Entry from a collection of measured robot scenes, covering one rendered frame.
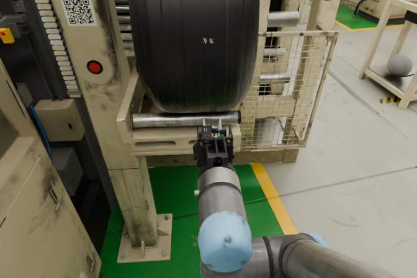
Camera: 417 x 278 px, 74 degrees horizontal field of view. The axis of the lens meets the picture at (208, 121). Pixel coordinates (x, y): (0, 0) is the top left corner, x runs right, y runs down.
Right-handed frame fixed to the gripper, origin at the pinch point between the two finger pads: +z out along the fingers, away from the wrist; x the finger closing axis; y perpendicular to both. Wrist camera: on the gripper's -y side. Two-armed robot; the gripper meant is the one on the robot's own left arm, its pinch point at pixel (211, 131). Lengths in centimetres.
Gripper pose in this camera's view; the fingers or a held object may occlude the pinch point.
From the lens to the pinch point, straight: 69.3
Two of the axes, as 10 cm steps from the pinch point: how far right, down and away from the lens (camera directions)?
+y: -0.1, -8.6, -5.1
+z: -0.6, -5.1, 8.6
